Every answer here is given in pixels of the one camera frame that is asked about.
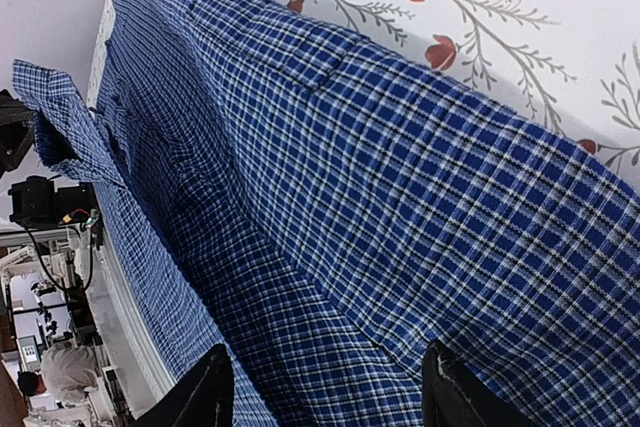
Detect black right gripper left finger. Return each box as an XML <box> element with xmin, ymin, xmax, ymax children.
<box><xmin>132</xmin><ymin>344</ymin><xmax>235</xmax><ymax>427</ymax></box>

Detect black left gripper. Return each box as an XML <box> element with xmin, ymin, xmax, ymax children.
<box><xmin>0</xmin><ymin>89</ymin><xmax>34</xmax><ymax>176</ymax></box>

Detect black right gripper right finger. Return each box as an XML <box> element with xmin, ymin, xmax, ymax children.
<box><xmin>421</xmin><ymin>340</ymin><xmax>533</xmax><ymax>427</ymax></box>

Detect blue checkered button shirt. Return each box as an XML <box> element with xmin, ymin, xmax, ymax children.
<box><xmin>13</xmin><ymin>0</ymin><xmax>639</xmax><ymax>426</ymax></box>

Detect person in grey shirt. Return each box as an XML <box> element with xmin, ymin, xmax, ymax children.
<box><xmin>17</xmin><ymin>342</ymin><xmax>99</xmax><ymax>405</ymax></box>

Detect floral patterned table cloth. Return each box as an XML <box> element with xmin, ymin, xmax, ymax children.
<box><xmin>85</xmin><ymin>0</ymin><xmax>640</xmax><ymax>178</ymax></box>

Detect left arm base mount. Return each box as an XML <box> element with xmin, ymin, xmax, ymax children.
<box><xmin>1</xmin><ymin>176</ymin><xmax>99</xmax><ymax>247</ymax></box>

